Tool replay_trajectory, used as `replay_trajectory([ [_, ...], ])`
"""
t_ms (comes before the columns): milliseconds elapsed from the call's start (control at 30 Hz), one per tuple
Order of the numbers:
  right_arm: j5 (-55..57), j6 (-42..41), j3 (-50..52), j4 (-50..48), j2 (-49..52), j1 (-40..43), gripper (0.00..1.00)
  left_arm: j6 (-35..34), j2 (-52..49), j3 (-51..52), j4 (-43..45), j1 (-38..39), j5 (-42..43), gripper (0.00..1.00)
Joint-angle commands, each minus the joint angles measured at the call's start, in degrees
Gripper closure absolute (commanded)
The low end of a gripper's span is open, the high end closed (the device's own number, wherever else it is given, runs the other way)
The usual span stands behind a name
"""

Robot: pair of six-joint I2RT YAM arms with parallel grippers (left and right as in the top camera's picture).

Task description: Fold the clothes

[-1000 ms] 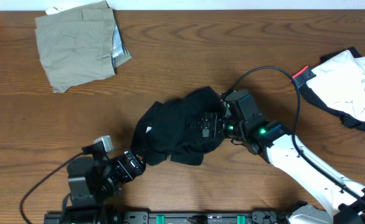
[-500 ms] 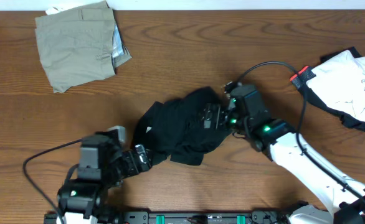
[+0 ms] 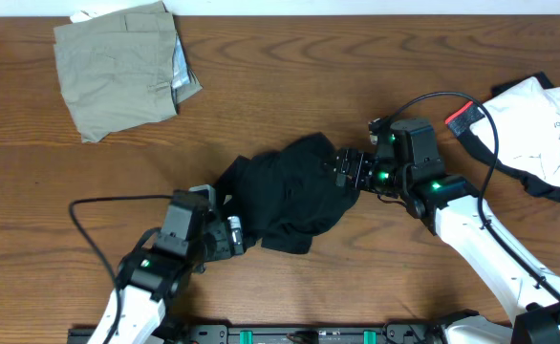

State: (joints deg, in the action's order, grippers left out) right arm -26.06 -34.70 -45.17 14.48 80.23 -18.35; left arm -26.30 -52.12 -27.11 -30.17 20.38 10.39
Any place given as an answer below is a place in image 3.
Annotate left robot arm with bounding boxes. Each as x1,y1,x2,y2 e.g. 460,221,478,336
88,184,245,344

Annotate folded khaki shorts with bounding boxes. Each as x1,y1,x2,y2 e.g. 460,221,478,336
54,1,202,142

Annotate black cable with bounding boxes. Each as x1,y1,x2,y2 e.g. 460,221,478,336
68,194,174,344
379,91,560,331

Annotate left black cable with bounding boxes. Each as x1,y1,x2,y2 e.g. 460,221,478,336
68,194,174,344

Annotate black t-shirt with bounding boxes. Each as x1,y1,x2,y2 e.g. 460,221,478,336
213,133,359,254

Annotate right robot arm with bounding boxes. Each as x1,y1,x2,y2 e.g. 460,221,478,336
325,118,560,343

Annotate right black cable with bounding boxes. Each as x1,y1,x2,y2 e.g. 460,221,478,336
379,91,560,331

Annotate black white printed garment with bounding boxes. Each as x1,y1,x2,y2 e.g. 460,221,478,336
484,72,560,203

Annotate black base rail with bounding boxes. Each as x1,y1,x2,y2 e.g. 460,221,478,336
67,322,443,344

